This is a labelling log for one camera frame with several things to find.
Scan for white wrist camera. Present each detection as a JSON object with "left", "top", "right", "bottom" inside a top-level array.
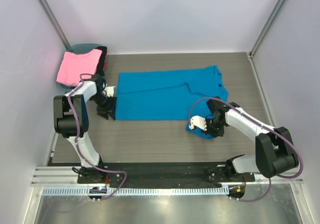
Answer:
[
  {"left": 103, "top": 86, "right": 117, "bottom": 97},
  {"left": 188, "top": 115, "right": 207, "bottom": 131}
]

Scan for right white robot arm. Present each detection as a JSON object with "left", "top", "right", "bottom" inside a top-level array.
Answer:
[{"left": 204, "top": 97, "right": 304, "bottom": 179}]

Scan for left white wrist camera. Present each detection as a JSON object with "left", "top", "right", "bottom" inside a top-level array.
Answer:
[{"left": 103, "top": 86, "right": 117, "bottom": 97}]

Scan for blue t shirt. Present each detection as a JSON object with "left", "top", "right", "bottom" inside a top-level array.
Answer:
[{"left": 114, "top": 64, "right": 230, "bottom": 140}]

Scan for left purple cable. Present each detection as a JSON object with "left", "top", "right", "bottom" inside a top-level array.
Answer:
[{"left": 67, "top": 73, "right": 128, "bottom": 201}]

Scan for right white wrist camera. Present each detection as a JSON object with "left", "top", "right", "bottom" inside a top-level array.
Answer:
[{"left": 188, "top": 115, "right": 207, "bottom": 131}]

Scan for teal plastic basin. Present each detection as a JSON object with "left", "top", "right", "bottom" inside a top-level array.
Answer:
[{"left": 58, "top": 43, "right": 102, "bottom": 88}]

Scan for aluminium frame rail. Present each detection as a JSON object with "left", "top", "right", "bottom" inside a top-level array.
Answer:
[{"left": 30, "top": 166, "right": 304, "bottom": 187}]

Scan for black and red folded clothes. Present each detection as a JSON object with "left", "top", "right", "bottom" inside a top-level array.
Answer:
[{"left": 95, "top": 46, "right": 108, "bottom": 77}]

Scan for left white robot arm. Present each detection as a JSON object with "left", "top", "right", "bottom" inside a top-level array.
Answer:
[{"left": 53, "top": 73, "right": 117, "bottom": 182}]

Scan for pink folded t shirt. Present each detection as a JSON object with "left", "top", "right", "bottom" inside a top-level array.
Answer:
[{"left": 56, "top": 49, "right": 103, "bottom": 87}]

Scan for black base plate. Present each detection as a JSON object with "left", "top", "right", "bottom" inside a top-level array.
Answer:
[{"left": 76, "top": 162, "right": 256, "bottom": 190}]

